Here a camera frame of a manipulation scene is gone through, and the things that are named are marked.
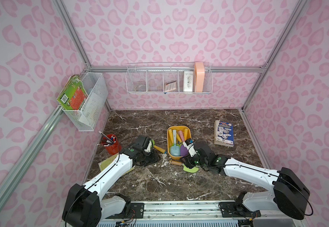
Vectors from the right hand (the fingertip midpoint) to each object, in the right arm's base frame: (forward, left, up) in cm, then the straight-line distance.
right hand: (182, 158), depth 81 cm
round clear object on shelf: (+40, +27, +19) cm, 52 cm away
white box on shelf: (+44, -5, +21) cm, 49 cm away
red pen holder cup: (+11, +46, -3) cm, 47 cm away
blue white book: (+23, -31, -8) cm, 39 cm away
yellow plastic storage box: (+18, +3, -5) cm, 19 cm away
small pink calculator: (+43, +7, +18) cm, 47 cm away
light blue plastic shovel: (+9, +4, -7) cm, 12 cm away
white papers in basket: (+24, +54, +16) cm, 61 cm away
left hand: (0, +14, 0) cm, 14 cm away
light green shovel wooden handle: (+21, -3, -4) cm, 22 cm away
